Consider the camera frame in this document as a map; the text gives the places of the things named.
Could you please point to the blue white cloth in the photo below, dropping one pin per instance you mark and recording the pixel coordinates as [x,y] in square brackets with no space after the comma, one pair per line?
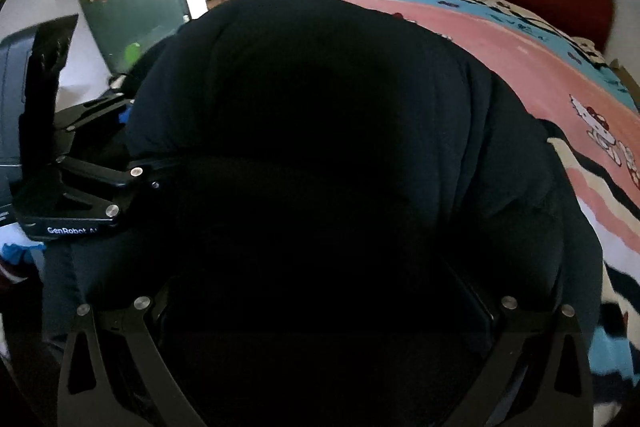
[20,252]

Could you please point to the olive green blanket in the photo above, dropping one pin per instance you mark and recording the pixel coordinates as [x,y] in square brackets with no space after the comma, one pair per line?
[617,69]

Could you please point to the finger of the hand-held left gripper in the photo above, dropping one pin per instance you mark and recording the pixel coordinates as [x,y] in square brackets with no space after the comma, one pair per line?
[97,112]
[125,174]

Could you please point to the black hooded jacket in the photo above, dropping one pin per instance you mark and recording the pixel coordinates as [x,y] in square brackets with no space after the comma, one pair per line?
[325,132]

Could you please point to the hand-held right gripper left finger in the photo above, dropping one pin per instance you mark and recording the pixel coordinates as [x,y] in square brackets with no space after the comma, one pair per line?
[150,332]

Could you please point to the cartoon cat printed bed sheet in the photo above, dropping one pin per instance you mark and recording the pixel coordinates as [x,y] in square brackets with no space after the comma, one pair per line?
[500,47]

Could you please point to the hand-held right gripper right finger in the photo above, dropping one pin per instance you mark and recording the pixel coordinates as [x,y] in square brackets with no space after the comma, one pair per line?
[500,332]

